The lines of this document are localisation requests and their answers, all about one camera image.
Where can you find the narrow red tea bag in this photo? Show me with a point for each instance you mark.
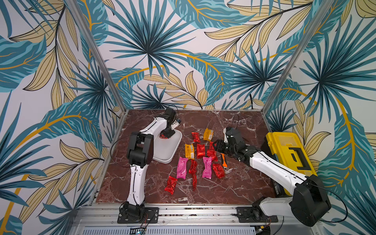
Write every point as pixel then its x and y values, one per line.
pixel 212 153

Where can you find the aluminium front rail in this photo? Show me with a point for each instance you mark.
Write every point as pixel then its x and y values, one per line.
pixel 168 215

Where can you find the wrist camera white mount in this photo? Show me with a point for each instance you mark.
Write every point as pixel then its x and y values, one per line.
pixel 227 134
pixel 175 124

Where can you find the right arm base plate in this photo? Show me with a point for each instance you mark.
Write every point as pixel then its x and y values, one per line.
pixel 253 215

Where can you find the pink tea bag packet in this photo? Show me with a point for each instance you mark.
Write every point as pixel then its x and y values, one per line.
pixel 207 172

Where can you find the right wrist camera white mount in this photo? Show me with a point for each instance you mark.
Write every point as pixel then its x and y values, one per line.
pixel 227 134

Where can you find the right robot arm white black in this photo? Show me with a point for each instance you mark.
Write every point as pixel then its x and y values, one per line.
pixel 309 200

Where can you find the long thin red tea bag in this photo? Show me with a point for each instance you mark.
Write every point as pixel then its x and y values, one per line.
pixel 194 176

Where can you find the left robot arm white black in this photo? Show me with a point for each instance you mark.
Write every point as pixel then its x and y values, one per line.
pixel 140 155

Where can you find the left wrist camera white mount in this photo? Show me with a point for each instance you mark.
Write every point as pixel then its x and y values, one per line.
pixel 175 124

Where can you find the adjustable wrench orange handle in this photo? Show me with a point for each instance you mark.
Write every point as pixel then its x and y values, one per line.
pixel 223 160

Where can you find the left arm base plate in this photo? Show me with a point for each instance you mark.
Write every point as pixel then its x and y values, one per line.
pixel 149 215

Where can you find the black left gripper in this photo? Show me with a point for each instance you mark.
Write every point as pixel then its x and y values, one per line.
pixel 169 134

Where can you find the small red tea bag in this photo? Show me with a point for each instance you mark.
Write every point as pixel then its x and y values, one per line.
pixel 193 167

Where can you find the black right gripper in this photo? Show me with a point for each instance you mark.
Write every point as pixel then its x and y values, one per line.
pixel 223 145

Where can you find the yellow black toolbox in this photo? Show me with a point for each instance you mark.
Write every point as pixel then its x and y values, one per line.
pixel 287 149

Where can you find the white plastic storage box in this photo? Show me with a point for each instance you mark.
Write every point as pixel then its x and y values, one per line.
pixel 165 149

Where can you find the yellow orange tea bag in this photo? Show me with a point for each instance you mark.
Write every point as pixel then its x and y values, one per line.
pixel 189 151

